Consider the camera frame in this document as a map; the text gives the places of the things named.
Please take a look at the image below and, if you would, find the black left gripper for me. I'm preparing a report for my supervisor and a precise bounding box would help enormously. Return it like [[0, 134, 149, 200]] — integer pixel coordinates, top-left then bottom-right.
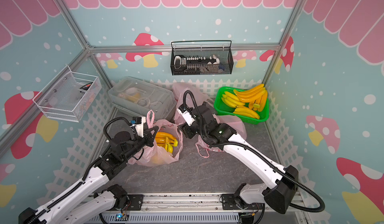
[[121, 126, 159, 161]]

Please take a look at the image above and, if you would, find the pink plastic bag front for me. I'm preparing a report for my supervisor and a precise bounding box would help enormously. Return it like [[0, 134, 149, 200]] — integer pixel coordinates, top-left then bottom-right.
[[128, 110, 183, 167]]

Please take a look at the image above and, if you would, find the pink plastic bag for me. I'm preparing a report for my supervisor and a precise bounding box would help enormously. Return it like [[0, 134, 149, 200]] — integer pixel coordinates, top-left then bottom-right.
[[128, 110, 183, 167], [195, 114, 247, 158], [171, 82, 211, 125]]

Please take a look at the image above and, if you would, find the yellow banana bunch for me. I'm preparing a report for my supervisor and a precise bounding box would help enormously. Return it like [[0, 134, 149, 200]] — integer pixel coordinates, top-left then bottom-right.
[[155, 131, 179, 154], [221, 91, 260, 119]]

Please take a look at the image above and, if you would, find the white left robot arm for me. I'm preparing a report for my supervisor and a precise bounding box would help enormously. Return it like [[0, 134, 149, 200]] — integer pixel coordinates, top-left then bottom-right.
[[18, 117, 159, 224]]

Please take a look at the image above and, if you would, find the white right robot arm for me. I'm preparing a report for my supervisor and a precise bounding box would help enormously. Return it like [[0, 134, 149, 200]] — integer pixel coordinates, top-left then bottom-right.
[[177, 90, 326, 214]]

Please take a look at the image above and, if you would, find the pink plastic bag right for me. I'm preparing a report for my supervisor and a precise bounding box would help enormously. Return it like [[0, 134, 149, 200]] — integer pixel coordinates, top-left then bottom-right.
[[195, 114, 247, 158]]

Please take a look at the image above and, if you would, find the yellow banana bunch in basket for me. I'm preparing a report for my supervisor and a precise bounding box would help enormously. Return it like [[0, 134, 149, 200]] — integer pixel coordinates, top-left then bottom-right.
[[221, 91, 260, 119]]

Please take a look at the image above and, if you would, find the pink plastic bag back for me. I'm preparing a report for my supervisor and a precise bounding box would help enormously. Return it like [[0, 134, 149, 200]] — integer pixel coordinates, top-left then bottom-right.
[[171, 82, 211, 125]]

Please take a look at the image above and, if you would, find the orange banana bunch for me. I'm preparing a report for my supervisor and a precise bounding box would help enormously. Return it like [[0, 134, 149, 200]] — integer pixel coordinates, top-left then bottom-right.
[[234, 84, 268, 112]]

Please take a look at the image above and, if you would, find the green plastic basket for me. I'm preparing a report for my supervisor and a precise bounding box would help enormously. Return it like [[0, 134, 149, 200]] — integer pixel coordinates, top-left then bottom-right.
[[214, 84, 269, 124]]

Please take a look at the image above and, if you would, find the clear lidded storage box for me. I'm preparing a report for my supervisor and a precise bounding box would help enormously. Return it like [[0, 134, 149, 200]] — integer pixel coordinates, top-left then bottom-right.
[[108, 77, 177, 121]]

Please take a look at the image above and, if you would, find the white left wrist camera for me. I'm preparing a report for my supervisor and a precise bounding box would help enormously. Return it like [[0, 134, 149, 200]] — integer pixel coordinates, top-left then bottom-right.
[[130, 116, 146, 137]]

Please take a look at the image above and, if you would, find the black wire mesh basket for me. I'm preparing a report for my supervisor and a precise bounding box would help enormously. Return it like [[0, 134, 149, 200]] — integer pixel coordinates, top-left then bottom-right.
[[170, 40, 234, 76]]

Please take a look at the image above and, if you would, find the metal base rail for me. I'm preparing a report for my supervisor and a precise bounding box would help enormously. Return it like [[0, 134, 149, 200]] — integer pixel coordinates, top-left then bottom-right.
[[88, 193, 304, 224]]

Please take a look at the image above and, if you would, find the white wire mesh basket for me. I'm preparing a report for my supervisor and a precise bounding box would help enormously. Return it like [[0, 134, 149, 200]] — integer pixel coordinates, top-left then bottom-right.
[[33, 66, 102, 122]]

